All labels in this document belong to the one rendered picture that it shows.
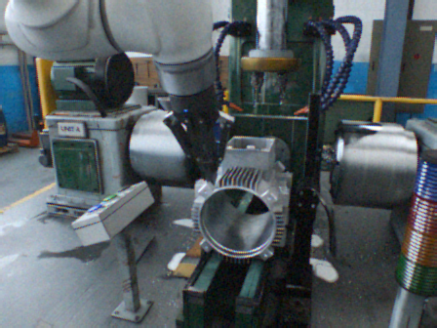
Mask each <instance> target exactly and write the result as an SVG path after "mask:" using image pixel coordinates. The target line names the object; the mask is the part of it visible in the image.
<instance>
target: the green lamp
mask: <svg viewBox="0 0 437 328"><path fill-rule="evenodd" d="M396 278H397V279H398V281H399V282H400V283H401V284H403V286H405V287H406V288H408V289H411V290H412V291H415V292H417V293H418V292H420V293H422V294H435V293H437V266H425V265H421V264H417V263H416V262H413V261H412V260H410V259H409V258H408V257H406V256H405V255H404V254H403V253H402V250H401V253H400V258H399V262H398V265H397V270H396Z"/></svg>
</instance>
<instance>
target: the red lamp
mask: <svg viewBox="0 0 437 328"><path fill-rule="evenodd" d="M407 221H408V223H409V224H410V225H411V226H413V227H414V228H416V229H417V230H420V231H421V232H425V233H427V234H431V235H434V236H437V202H436V201H431V200H429V199H426V198H424V197H421V196H420V195H418V194H417V193H416V192H415V191H414V193H413V197H412V204H411V208H410V211H409V216H408V219H407Z"/></svg>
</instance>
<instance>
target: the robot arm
mask: <svg viewBox="0 0 437 328"><path fill-rule="evenodd" d="M212 9H213V7H212V2H211V0H10V2H9V4H8V6H7V9H6V14H5V24H6V26H7V30H8V33H9V34H10V37H11V39H12V40H13V41H14V43H15V44H16V45H17V46H18V47H19V48H21V49H22V50H23V51H24V52H26V53H27V54H30V55H31V56H33V57H37V58H39V59H43V60H50V61H54V62H57V61H62V62H73V61H85V60H94V59H99V58H104V57H108V56H111V55H115V54H119V53H124V52H133V53H142V54H146V55H152V60H153V63H154V65H155V67H156V70H157V74H158V76H159V81H160V83H161V87H162V88H163V90H164V91H165V92H167V93H169V94H168V96H169V98H170V100H171V105H172V108H173V111H172V112H171V111H168V112H167V114H166V115H165V118H164V119H163V121H162V122H163V124H165V126H167V127H168V128H169V129H170V130H171V132H172V133H173V135H174V137H175V139H176V140H177V141H178V143H179V145H180V148H181V149H182V150H183V153H184V154H185V157H187V158H189V159H190V158H191V157H194V158H195V159H196V160H197V162H198V165H199V168H200V171H204V174H205V177H206V183H207V182H211V183H212V185H215V183H216V181H217V176H218V174H217V171H218V169H219V161H222V160H223V159H224V157H225V152H226V149H227V144H228V135H229V131H230V129H231V128H232V126H233V124H234V120H235V115H234V114H225V113H223V112H222V111H221V108H220V106H219V104H218V103H217V93H216V90H215V80H216V78H217V68H216V64H215V55H214V47H213V45H212V30H213V25H214V23H213V13H212ZM218 119H219V124H220V127H221V128H222V130H221V132H220V137H219V148H218V150H217V143H216V140H215V132H214V128H213V126H214V125H215V123H216V122H217V120H218ZM182 124H183V125H182ZM183 126H185V127H186V130H185V129H184V128H183ZM200 131H201V133H200ZM186 132H187V133H186ZM201 135H202V137H203V139H204V142H205V145H206V149H205V148H204V146H203V140H202V137H201ZM205 151H206V153H205ZM204 153H205V154H204Z"/></svg>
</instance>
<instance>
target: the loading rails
mask: <svg viewBox="0 0 437 328"><path fill-rule="evenodd" d="M246 193H247V194H248V195H246ZM244 194H245V196H246V197H245V196H244ZM250 196H251V197H250ZM242 198H243V199H242ZM244 199H245V200H246V201H245V205H244V204H243V203H244V202H243V200H244ZM250 199H251V202H250ZM240 200H241V201H240ZM247 200H248V201H247ZM241 202H242V203H241ZM246 202H247V204H248V207H247V204H246ZM240 204H241V205H240ZM242 204H243V205H242ZM233 206H234V208H236V209H237V210H238V211H241V212H242V213H246V214H249V215H254V216H257V215H262V214H264V213H266V212H261V211H259V210H258V196H256V195H255V194H251V193H250V192H249V191H247V192H246V190H243V189H242V190H241V191H240V194H239V195H238V196H237V199H235V201H234V204H233ZM241 206H242V207H241ZM243 206H244V207H243ZM294 227H295V221H292V220H289V222H288V224H287V225H285V228H286V229H287V230H291V231H294ZM271 247H272V248H273V249H274V253H273V255H272V257H270V258H268V259H267V260H266V261H264V260H263V259H254V262H253V263H252V257H251V258H250V260H249V263H248V258H246V262H245V264H246V265H249V270H248V272H247V274H246V278H245V280H244V282H243V287H242V289H241V291H240V293H235V292H231V291H227V288H228V286H229V284H230V280H231V279H232V277H233V273H234V271H235V268H236V267H237V265H238V264H239V259H237V262H236V264H235V258H233V261H232V263H231V262H230V257H229V259H228V260H227V261H226V255H225V257H224V259H222V254H221V255H220V256H219V257H218V253H217V252H212V250H211V251H210V252H208V253H207V252H206V251H205V252H204V254H203V256H202V257H201V259H200V260H199V262H198V264H197V265H196V268H195V269H194V270H193V271H192V273H191V275H190V276H189V277H188V279H187V281H186V283H185V284H184V286H183V288H182V289H181V292H182V308H181V310H180V312H179V313H178V316H177V317H176V325H177V326H178V327H183V328H212V327H213V324H214V322H215V318H216V316H218V317H221V318H227V319H230V320H235V328H277V326H275V325H267V324H265V323H263V320H264V317H265V314H266V307H267V303H268V299H269V296H270V293H272V294H280V295H284V289H285V282H286V279H285V278H280V277H277V278H276V277H273V275H274V271H275V268H276V265H277V258H278V257H285V258H290V253H291V245H287V244H285V247H280V246H275V245H272V246H271Z"/></svg>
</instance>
